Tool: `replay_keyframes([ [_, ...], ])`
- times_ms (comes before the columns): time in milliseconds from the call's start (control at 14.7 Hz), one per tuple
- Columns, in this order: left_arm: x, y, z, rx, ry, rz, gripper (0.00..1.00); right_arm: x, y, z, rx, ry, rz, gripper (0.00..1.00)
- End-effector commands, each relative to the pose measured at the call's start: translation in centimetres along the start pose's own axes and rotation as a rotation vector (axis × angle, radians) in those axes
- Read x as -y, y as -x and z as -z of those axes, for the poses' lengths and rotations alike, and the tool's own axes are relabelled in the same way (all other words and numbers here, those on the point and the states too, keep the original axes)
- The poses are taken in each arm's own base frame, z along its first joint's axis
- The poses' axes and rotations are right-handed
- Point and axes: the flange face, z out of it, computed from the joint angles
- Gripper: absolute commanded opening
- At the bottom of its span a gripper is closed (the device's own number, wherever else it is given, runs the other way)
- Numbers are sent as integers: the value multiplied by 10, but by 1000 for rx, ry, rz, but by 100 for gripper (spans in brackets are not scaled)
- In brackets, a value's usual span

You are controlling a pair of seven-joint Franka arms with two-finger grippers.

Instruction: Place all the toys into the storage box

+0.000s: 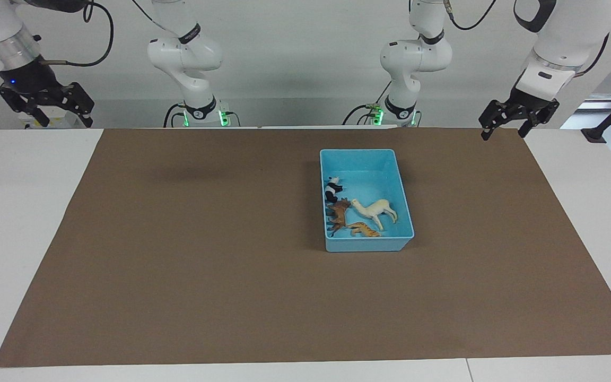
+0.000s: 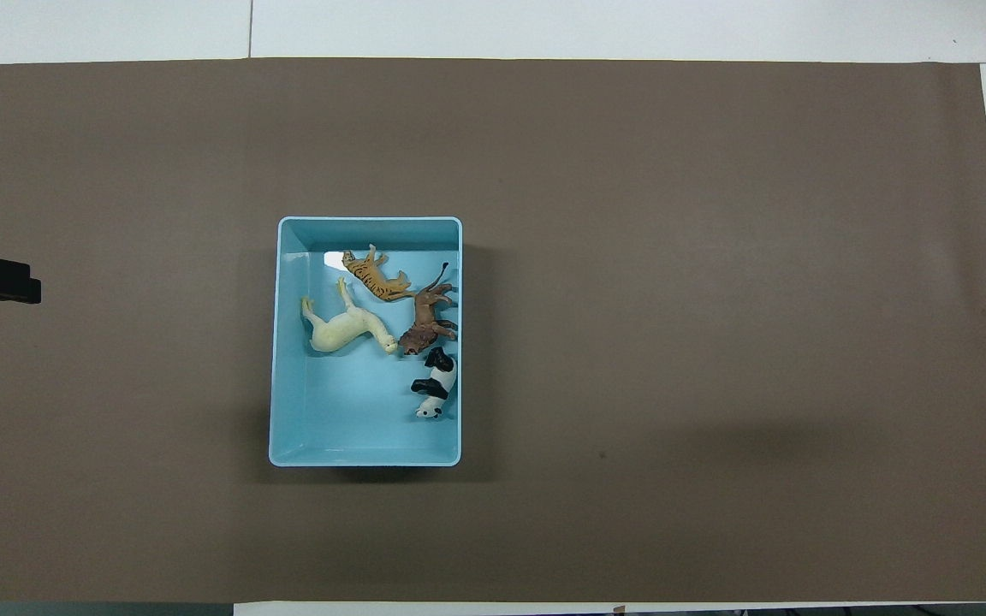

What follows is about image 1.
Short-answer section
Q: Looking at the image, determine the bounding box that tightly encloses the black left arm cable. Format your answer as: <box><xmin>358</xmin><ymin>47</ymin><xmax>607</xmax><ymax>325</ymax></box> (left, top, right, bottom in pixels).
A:
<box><xmin>443</xmin><ymin>0</ymin><xmax>611</xmax><ymax>77</ymax></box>

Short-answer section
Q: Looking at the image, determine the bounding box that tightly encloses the small brown horse toy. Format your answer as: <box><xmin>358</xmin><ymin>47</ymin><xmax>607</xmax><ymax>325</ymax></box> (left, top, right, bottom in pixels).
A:
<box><xmin>326</xmin><ymin>197</ymin><xmax>352</xmax><ymax>237</ymax></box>

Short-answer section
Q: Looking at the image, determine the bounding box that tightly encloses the black base cable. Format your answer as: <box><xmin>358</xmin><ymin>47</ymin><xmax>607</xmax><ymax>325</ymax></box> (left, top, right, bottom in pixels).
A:
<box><xmin>163</xmin><ymin>103</ymin><xmax>241</xmax><ymax>128</ymax></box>
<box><xmin>343</xmin><ymin>77</ymin><xmax>391</xmax><ymax>125</ymax></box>

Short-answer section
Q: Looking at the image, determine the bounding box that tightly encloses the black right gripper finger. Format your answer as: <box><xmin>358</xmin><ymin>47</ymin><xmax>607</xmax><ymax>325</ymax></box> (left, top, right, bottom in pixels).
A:
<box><xmin>0</xmin><ymin>88</ymin><xmax>49</xmax><ymax>128</ymax></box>
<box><xmin>51</xmin><ymin>82</ymin><xmax>94</xmax><ymax>128</ymax></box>

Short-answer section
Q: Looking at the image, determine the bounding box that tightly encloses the light blue storage box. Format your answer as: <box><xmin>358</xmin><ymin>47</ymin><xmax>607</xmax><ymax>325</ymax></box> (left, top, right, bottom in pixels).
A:
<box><xmin>320</xmin><ymin>149</ymin><xmax>415</xmax><ymax>253</ymax></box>

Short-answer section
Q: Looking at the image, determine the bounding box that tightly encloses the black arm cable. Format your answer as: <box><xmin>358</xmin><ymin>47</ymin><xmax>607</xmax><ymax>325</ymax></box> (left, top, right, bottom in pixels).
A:
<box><xmin>443</xmin><ymin>0</ymin><xmax>611</xmax><ymax>77</ymax></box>
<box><xmin>40</xmin><ymin>0</ymin><xmax>114</xmax><ymax>68</ymax></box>

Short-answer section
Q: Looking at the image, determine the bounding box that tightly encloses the brown table mat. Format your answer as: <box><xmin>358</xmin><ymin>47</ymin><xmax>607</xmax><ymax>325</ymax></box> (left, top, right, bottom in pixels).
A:
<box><xmin>0</xmin><ymin>126</ymin><xmax>611</xmax><ymax>368</ymax></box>

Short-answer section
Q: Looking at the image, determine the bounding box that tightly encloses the orange striped tiger toy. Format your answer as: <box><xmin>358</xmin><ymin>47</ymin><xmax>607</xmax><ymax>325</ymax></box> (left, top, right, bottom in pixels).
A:
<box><xmin>347</xmin><ymin>221</ymin><xmax>382</xmax><ymax>238</ymax></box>

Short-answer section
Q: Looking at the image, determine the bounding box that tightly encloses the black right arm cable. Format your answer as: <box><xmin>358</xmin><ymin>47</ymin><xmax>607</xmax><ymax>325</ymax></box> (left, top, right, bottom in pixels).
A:
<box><xmin>40</xmin><ymin>0</ymin><xmax>114</xmax><ymax>68</ymax></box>

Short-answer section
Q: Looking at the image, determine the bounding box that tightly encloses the white box yellow label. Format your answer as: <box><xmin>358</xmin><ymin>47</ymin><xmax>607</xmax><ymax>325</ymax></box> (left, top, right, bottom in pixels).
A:
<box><xmin>22</xmin><ymin>106</ymin><xmax>81</xmax><ymax>129</ymax></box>

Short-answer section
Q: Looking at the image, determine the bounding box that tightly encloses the black white panda toy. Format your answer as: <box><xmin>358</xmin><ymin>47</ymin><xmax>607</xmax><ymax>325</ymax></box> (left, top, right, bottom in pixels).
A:
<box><xmin>324</xmin><ymin>176</ymin><xmax>344</xmax><ymax>203</ymax></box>

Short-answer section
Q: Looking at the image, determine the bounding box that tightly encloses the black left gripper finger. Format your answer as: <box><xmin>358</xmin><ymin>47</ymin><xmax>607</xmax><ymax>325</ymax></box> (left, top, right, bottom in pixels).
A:
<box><xmin>478</xmin><ymin>100</ymin><xmax>513</xmax><ymax>141</ymax></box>
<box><xmin>518</xmin><ymin>102</ymin><xmax>559</xmax><ymax>138</ymax></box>

